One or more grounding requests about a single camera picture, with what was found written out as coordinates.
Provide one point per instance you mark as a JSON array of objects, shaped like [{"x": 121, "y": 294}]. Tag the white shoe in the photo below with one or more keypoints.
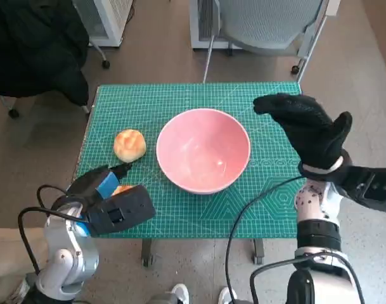
[
  {"x": 180, "y": 293},
  {"x": 226, "y": 296}
]

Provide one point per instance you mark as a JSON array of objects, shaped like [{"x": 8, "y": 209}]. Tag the grey trouser leg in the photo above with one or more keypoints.
[{"x": 162, "y": 299}]

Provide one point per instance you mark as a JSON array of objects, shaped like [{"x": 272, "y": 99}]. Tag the person in beige trousers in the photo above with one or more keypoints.
[{"x": 5, "y": 253}]

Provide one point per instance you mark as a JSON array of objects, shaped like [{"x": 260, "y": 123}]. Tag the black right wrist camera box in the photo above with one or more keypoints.
[{"x": 370, "y": 187}]

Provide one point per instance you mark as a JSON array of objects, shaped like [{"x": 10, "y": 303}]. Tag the pink bowl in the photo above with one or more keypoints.
[{"x": 202, "y": 149}]

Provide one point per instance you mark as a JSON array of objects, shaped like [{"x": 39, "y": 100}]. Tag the grey swivel chair base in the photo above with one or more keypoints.
[{"x": 106, "y": 64}]

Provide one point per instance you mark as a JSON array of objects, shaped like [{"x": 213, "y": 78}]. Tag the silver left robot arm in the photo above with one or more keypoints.
[{"x": 69, "y": 253}]

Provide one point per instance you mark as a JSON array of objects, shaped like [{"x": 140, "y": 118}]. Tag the round toy bread bun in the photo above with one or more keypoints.
[{"x": 129, "y": 145}]

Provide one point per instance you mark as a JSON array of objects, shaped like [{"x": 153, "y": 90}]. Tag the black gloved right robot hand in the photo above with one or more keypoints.
[{"x": 313, "y": 133}]

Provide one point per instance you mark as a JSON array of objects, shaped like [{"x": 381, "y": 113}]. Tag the black table foot with caster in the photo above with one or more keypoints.
[
  {"x": 146, "y": 253},
  {"x": 258, "y": 251}
]

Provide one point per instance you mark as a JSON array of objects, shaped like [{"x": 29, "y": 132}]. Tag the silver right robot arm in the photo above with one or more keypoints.
[{"x": 316, "y": 206}]

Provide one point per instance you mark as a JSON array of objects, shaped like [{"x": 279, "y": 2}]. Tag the green cutting mat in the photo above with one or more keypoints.
[{"x": 180, "y": 218}]

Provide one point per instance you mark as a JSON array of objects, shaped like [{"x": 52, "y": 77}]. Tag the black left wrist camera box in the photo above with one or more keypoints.
[{"x": 126, "y": 209}]

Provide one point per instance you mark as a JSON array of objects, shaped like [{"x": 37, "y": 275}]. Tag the rectangular toy bread loaf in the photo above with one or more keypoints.
[{"x": 123, "y": 190}]

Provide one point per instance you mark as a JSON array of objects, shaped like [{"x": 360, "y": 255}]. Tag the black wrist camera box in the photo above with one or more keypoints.
[
  {"x": 370, "y": 187},
  {"x": 126, "y": 209}
]

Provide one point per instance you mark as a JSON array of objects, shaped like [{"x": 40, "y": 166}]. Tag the white cabinet with vent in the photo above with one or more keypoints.
[{"x": 200, "y": 31}]

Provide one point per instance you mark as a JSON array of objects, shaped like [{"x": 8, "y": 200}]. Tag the grey mesh office chair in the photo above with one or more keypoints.
[{"x": 265, "y": 22}]

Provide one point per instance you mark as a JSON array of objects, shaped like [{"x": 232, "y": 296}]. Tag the white appliance with grille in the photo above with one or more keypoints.
[{"x": 113, "y": 19}]

